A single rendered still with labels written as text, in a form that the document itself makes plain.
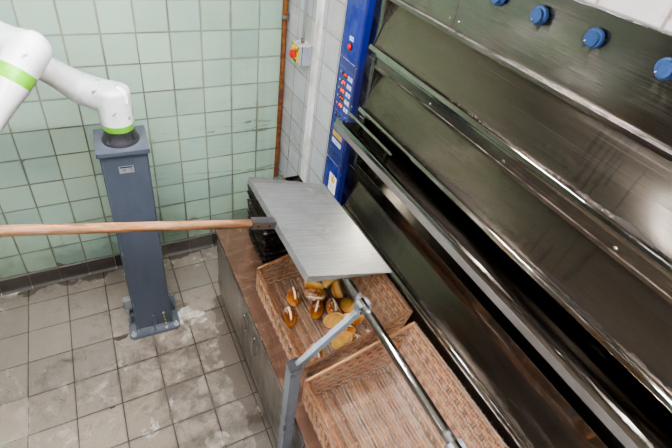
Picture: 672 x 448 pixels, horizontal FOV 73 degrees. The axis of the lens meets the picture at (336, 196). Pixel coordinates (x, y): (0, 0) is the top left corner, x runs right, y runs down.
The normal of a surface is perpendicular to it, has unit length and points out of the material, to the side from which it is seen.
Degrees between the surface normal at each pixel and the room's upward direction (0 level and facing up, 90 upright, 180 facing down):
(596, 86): 90
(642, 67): 90
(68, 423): 0
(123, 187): 90
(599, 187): 70
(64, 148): 90
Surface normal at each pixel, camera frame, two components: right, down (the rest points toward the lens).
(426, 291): -0.79, -0.10
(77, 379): 0.13, -0.79
